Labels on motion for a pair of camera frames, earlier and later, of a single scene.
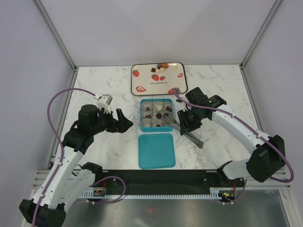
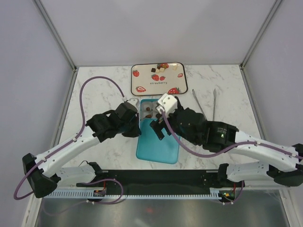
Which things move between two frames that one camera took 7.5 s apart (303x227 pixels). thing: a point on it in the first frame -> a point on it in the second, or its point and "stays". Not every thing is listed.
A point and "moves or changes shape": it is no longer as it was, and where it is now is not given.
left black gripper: [120, 126] -> [136, 132]
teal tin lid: [155, 151] moves or changes shape
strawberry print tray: [158, 79] stays
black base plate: [166, 180] stays
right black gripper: [185, 125] -> [156, 126]
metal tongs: [195, 141] moves or changes shape
